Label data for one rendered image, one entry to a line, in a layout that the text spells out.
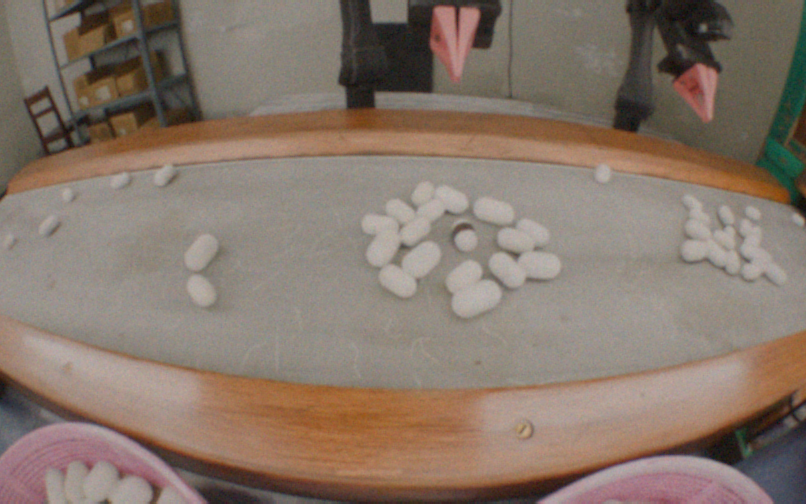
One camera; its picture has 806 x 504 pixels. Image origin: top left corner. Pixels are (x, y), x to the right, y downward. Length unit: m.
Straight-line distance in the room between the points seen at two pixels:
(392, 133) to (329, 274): 0.22
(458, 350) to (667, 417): 0.14
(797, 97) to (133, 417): 1.13
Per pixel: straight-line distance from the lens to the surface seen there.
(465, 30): 0.37
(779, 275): 0.51
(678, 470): 0.23
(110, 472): 0.27
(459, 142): 0.44
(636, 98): 0.80
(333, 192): 0.36
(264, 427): 0.19
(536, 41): 2.40
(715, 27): 0.57
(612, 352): 0.27
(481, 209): 0.32
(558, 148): 0.48
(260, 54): 2.57
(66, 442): 0.28
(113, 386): 0.25
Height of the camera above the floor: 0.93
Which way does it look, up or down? 43 degrees down
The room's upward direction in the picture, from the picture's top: 1 degrees clockwise
